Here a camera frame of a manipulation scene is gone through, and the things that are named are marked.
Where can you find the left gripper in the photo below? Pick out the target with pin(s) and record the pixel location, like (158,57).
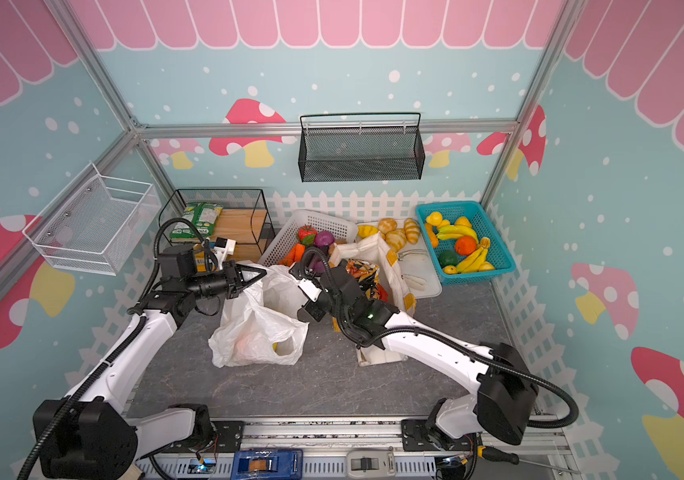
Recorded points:
(234,278)

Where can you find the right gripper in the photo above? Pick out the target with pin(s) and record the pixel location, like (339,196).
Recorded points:
(312,291)

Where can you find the red chips bag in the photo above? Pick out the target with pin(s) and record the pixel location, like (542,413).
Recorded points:
(382,294)

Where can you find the yellow black chips bag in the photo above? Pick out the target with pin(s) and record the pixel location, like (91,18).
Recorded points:
(367,276)

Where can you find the white plastic grocery bag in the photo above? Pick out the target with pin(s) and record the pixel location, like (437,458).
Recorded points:
(262,330)

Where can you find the white canvas tote bag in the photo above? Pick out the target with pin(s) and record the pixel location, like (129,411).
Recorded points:
(390,264)

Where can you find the green avocado fruit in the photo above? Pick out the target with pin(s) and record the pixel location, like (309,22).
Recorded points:
(448,258)

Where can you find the red orange fruit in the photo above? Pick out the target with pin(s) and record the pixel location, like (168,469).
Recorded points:
(466,245)

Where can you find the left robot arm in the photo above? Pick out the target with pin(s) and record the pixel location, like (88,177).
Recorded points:
(84,435)

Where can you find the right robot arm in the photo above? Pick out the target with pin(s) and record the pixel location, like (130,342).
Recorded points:
(503,398)

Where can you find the orange carrot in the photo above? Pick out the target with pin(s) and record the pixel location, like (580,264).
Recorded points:
(294,255)

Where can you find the white plastic vegetable basket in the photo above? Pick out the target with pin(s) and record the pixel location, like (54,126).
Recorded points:
(287,237)

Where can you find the metal tongs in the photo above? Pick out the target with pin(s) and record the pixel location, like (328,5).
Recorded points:
(414,266)

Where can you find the red tomato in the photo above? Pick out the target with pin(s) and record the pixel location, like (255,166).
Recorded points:
(306,235)

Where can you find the white plastic tray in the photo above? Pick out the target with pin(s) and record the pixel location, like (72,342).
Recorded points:
(434,287)

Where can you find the green snack bag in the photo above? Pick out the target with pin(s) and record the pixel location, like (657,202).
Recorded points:
(203,215)

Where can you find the purple onion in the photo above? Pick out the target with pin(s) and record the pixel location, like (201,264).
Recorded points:
(324,239)

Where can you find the large croissant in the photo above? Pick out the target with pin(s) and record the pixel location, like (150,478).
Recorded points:
(396,239)

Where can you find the yellow corn bread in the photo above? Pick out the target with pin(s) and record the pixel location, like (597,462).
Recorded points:
(366,231)

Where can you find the round bread roll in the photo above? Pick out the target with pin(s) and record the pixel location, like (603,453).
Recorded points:
(387,225)

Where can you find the right croissant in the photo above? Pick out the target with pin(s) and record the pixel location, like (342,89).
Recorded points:
(412,230)

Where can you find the yellow banana bunch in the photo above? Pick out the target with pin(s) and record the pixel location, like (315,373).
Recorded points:
(475,262)
(455,232)

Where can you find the yellow lemon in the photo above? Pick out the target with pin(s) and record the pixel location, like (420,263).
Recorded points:
(434,219)

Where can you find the blue box device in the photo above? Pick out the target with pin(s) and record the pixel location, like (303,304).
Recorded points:
(268,464)

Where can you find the black screwdriver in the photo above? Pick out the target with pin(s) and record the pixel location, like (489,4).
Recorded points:
(496,455)

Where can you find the black wire wooden shelf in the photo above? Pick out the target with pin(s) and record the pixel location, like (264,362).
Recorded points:
(245,217)

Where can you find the grey switch box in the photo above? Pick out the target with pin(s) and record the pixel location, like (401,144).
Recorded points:
(368,464)

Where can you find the black wire wall basket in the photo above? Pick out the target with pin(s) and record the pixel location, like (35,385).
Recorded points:
(361,147)

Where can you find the white wire wall basket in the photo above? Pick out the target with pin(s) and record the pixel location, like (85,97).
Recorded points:
(94,224)

